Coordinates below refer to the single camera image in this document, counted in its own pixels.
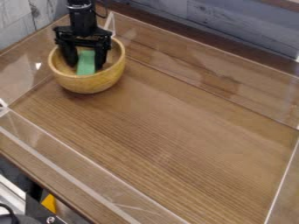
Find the green rectangular block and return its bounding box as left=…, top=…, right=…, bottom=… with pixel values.
left=77, top=50, right=97, bottom=75

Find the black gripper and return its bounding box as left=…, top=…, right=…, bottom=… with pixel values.
left=53, top=26, right=113, bottom=70

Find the yellow label sticker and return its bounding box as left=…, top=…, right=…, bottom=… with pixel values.
left=42, top=194, right=58, bottom=214

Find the clear acrylic enclosure wall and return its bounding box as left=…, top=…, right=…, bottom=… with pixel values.
left=0, top=15, right=299, bottom=224

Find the brown wooden bowl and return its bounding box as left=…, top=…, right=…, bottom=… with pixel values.
left=49, top=38, right=127, bottom=94

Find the black cable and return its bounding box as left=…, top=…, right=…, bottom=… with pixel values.
left=0, top=202, right=22, bottom=224

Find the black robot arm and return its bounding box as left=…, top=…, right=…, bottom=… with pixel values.
left=53, top=0, right=113, bottom=70

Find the clear acrylic corner bracket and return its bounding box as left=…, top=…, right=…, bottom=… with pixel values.
left=103, top=12, right=117, bottom=36

